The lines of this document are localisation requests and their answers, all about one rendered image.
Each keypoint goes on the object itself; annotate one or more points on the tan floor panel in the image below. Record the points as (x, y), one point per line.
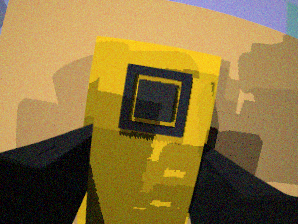
(46, 53)

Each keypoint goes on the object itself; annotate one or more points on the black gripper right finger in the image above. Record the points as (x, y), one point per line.
(227, 194)

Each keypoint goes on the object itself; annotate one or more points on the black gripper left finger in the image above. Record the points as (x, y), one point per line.
(44, 183)

